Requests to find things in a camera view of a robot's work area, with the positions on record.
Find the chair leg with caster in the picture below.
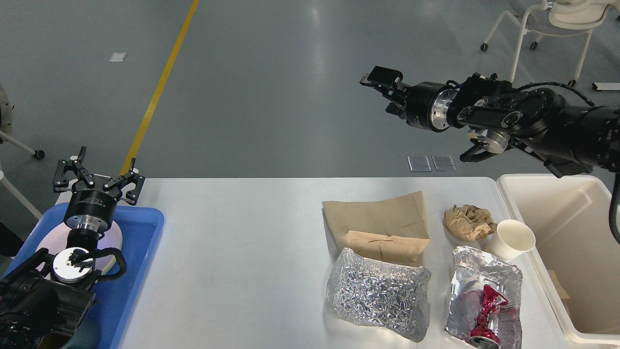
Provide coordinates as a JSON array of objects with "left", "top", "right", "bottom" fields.
[{"left": 0, "top": 131, "right": 45, "bottom": 159}]

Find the left clear floor plate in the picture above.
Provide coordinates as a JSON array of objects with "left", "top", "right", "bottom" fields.
[{"left": 407, "top": 156, "right": 432, "bottom": 173}]

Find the silver foil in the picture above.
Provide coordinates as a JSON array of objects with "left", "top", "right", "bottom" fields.
[{"left": 326, "top": 248, "right": 432, "bottom": 343}]

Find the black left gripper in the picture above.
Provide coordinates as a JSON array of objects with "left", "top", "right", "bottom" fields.
[{"left": 53, "top": 146, "right": 146, "bottom": 230}]

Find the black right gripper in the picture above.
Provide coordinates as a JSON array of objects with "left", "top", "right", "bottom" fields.
[{"left": 359, "top": 66, "right": 459, "bottom": 132}]

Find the clear floor plate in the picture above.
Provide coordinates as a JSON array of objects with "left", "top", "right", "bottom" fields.
[
  {"left": 432, "top": 155, "right": 457, "bottom": 172},
  {"left": 407, "top": 156, "right": 432, "bottom": 173}
]

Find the pink plate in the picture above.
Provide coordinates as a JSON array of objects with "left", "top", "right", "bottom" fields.
[{"left": 35, "top": 221, "right": 123, "bottom": 254}]

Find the right clear floor plate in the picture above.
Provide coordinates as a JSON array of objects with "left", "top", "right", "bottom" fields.
[{"left": 432, "top": 155, "right": 457, "bottom": 172}]

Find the crumpled brown paper ball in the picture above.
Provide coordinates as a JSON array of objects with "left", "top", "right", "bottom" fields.
[{"left": 444, "top": 204, "right": 497, "bottom": 241}]

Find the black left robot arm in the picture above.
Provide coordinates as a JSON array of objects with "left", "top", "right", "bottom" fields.
[{"left": 0, "top": 147, "right": 145, "bottom": 349}]

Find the white rolling chair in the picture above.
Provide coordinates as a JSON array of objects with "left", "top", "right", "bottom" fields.
[{"left": 480, "top": 0, "right": 619, "bottom": 88}]

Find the brown paper bag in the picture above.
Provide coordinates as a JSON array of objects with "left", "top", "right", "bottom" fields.
[{"left": 323, "top": 191, "right": 430, "bottom": 265}]

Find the blue plastic tray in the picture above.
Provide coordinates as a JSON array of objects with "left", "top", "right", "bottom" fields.
[{"left": 2, "top": 203, "right": 164, "bottom": 349}]

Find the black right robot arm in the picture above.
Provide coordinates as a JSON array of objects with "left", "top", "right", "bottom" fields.
[{"left": 360, "top": 66, "right": 620, "bottom": 240}]

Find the dark teal mug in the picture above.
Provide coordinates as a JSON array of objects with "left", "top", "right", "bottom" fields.
[{"left": 61, "top": 318, "right": 101, "bottom": 349}]

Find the yellow plate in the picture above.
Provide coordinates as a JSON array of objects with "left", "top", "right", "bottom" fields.
[{"left": 95, "top": 241, "right": 122, "bottom": 275}]

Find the white paper cup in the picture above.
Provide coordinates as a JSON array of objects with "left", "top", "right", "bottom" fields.
[{"left": 483, "top": 219, "right": 536, "bottom": 262}]

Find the beige plastic bin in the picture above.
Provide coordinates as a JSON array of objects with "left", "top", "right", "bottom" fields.
[{"left": 497, "top": 174, "right": 620, "bottom": 349}]

